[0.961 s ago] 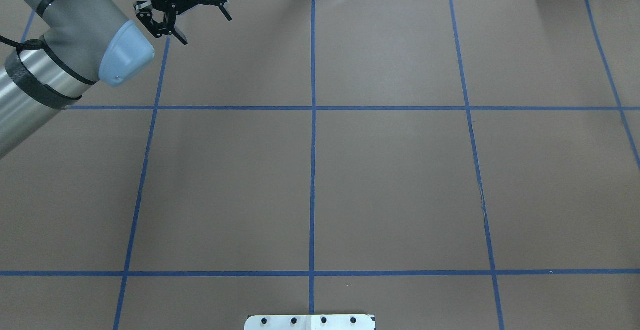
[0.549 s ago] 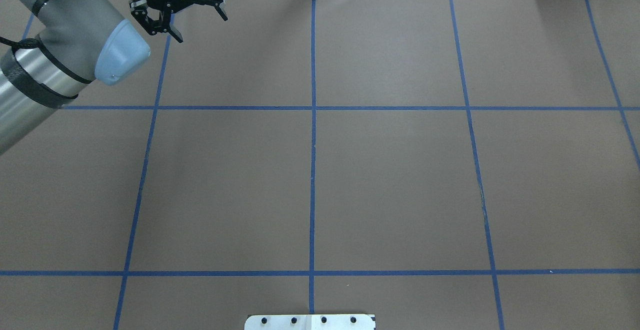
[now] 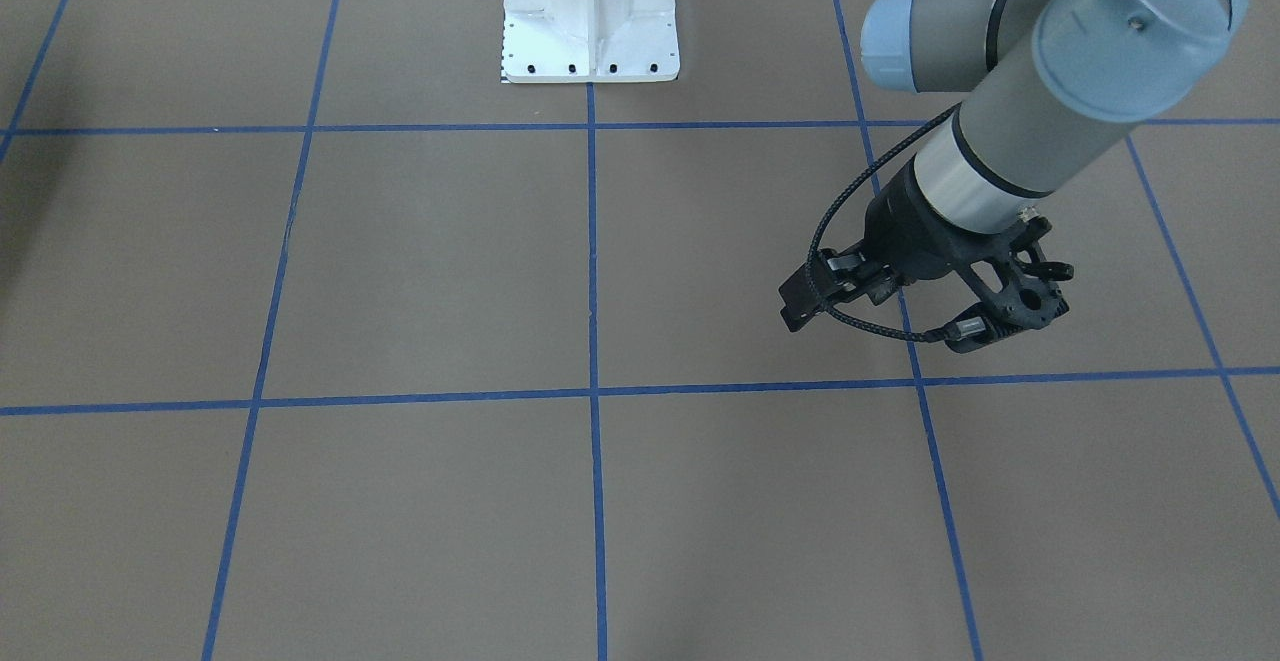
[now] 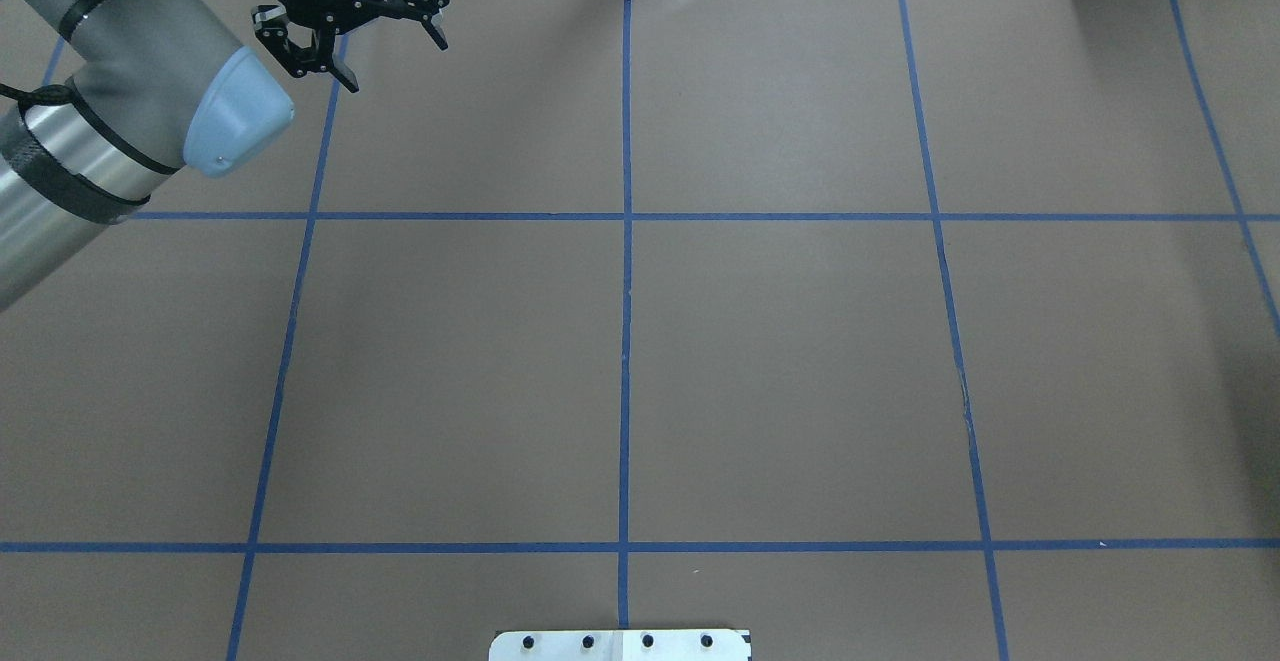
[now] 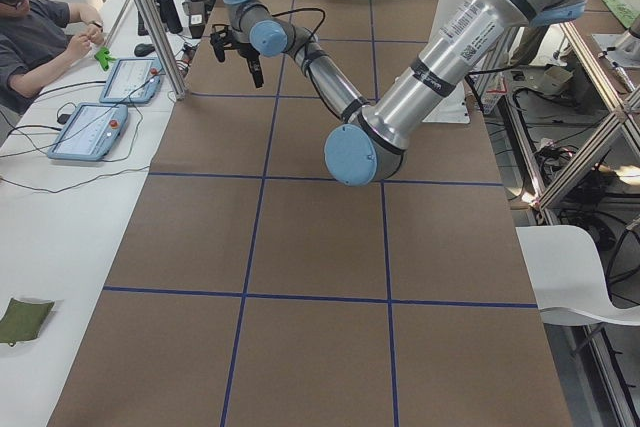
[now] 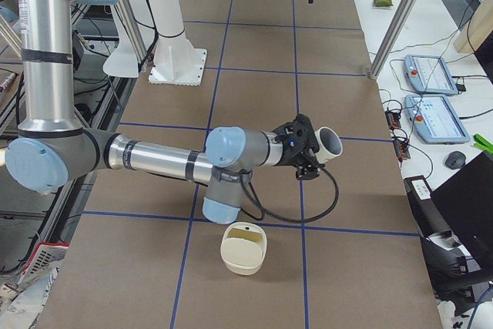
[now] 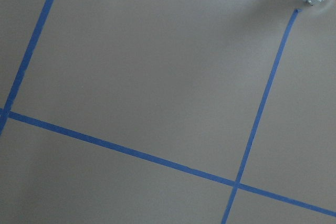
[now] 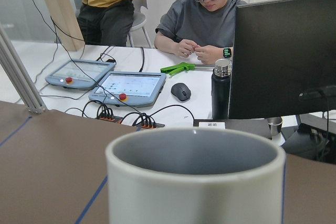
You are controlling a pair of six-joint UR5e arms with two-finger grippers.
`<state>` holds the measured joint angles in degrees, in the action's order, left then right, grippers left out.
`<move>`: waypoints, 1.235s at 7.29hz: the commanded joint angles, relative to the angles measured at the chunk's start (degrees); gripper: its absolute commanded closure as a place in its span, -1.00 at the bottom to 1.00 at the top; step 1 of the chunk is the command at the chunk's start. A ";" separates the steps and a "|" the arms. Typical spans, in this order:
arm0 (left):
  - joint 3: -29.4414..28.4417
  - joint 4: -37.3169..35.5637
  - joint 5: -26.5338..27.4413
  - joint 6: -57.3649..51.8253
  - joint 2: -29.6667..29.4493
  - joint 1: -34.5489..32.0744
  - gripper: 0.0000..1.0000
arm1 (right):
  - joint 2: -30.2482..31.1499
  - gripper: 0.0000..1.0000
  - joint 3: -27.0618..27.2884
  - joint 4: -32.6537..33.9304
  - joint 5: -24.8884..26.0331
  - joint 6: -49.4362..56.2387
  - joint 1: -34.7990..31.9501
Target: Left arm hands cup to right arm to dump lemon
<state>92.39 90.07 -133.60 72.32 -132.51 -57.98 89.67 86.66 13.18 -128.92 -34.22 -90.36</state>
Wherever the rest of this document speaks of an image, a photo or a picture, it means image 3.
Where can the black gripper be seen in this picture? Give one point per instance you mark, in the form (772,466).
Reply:
(908,231)

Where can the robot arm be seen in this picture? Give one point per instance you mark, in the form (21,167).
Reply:
(1047,86)

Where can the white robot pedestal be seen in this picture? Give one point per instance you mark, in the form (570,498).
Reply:
(589,41)

